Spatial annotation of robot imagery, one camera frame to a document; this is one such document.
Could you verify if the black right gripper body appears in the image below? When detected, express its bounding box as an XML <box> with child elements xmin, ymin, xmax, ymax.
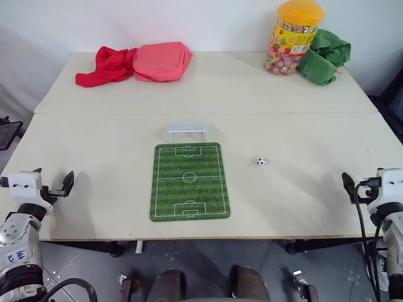
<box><xmin>355</xmin><ymin>184</ymin><xmax>377</xmax><ymax>206</ymax></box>

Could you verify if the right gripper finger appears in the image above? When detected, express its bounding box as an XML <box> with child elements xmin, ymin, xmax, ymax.
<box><xmin>341</xmin><ymin>171</ymin><xmax>359</xmax><ymax>204</ymax></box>

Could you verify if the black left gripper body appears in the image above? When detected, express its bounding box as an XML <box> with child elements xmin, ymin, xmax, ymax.
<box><xmin>40</xmin><ymin>185</ymin><xmax>66</xmax><ymax>204</ymax></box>

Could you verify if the green football field mat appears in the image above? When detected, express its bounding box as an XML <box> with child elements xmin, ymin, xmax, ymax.
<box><xmin>149</xmin><ymin>142</ymin><xmax>232</xmax><ymax>223</ymax></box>

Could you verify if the black mesh chair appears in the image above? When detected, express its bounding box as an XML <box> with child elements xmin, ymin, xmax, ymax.
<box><xmin>0</xmin><ymin>115</ymin><xmax>25</xmax><ymax>152</ymax></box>

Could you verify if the red cloth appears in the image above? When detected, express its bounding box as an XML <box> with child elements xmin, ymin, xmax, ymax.
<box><xmin>75</xmin><ymin>46</ymin><xmax>139</xmax><ymax>89</ymax></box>

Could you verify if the small white goal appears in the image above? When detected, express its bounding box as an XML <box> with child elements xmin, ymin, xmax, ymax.
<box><xmin>166</xmin><ymin>122</ymin><xmax>208</xmax><ymax>144</ymax></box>

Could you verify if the green cloth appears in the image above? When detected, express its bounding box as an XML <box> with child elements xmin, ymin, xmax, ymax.
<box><xmin>297</xmin><ymin>28</ymin><xmax>352</xmax><ymax>86</ymax></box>

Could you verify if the dark rounded shape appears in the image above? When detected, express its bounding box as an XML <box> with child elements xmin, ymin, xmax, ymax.
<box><xmin>152</xmin><ymin>268</ymin><xmax>187</xmax><ymax>302</ymax></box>
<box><xmin>229</xmin><ymin>265</ymin><xmax>270</xmax><ymax>302</ymax></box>

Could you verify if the pink cloth bag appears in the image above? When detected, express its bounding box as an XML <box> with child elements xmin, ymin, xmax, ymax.
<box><xmin>132</xmin><ymin>41</ymin><xmax>194</xmax><ymax>83</ymax></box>

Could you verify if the candy jar with orange lid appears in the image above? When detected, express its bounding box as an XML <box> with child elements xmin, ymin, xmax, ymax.
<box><xmin>263</xmin><ymin>0</ymin><xmax>326</xmax><ymax>76</ymax></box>

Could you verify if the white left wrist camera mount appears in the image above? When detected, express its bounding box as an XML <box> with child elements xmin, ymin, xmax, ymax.
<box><xmin>0</xmin><ymin>171</ymin><xmax>54</xmax><ymax>215</ymax></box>

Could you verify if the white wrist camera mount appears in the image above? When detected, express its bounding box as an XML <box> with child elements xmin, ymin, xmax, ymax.
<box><xmin>0</xmin><ymin>171</ymin><xmax>54</xmax><ymax>215</ymax></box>
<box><xmin>366</xmin><ymin>167</ymin><xmax>403</xmax><ymax>215</ymax></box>

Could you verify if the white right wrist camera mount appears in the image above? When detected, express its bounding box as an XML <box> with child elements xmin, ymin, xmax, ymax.
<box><xmin>366</xmin><ymin>167</ymin><xmax>403</xmax><ymax>215</ymax></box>

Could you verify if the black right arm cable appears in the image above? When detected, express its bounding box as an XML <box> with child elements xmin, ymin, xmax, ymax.
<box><xmin>354</xmin><ymin>177</ymin><xmax>383</xmax><ymax>302</ymax></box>

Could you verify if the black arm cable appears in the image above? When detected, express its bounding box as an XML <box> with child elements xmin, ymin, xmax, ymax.
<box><xmin>354</xmin><ymin>177</ymin><xmax>383</xmax><ymax>302</ymax></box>
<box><xmin>39</xmin><ymin>277</ymin><xmax>97</xmax><ymax>302</ymax></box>

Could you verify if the black table frame bar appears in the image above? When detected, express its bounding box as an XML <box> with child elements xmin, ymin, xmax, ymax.
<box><xmin>284</xmin><ymin>237</ymin><xmax>380</xmax><ymax>255</ymax></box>

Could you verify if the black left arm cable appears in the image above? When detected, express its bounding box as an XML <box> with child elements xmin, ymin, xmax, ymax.
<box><xmin>39</xmin><ymin>277</ymin><xmax>97</xmax><ymax>302</ymax></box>

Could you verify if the rusty metal bracket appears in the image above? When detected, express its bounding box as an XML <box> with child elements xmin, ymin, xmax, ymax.
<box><xmin>118</xmin><ymin>271</ymin><xmax>141</xmax><ymax>302</ymax></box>
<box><xmin>291</xmin><ymin>268</ymin><xmax>318</xmax><ymax>300</ymax></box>

